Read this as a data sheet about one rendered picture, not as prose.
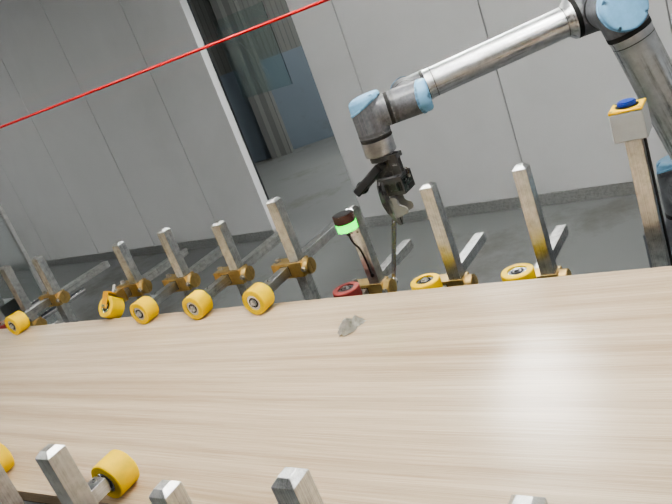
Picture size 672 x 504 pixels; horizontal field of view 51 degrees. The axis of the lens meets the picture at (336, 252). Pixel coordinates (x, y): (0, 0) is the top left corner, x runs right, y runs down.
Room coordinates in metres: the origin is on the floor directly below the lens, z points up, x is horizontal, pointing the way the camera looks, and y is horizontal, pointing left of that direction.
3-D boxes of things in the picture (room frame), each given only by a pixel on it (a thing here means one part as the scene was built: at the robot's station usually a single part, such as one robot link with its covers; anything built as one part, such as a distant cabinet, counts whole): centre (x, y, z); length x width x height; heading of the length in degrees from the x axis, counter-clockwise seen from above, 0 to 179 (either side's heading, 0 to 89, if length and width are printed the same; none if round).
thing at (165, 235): (2.34, 0.52, 0.91); 0.03 x 0.03 x 0.48; 54
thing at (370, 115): (1.89, -0.22, 1.32); 0.10 x 0.09 x 0.12; 83
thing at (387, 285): (1.90, -0.06, 0.85); 0.13 x 0.06 x 0.05; 54
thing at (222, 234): (2.19, 0.32, 0.90); 0.03 x 0.03 x 0.48; 54
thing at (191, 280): (2.35, 0.54, 0.95); 0.13 x 0.06 x 0.05; 54
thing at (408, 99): (1.89, -0.33, 1.33); 0.12 x 0.12 x 0.09; 83
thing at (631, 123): (1.44, -0.69, 1.18); 0.07 x 0.07 x 0.08; 54
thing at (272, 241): (2.26, 0.32, 0.95); 0.50 x 0.04 x 0.04; 144
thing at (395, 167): (1.89, -0.22, 1.15); 0.09 x 0.08 x 0.12; 54
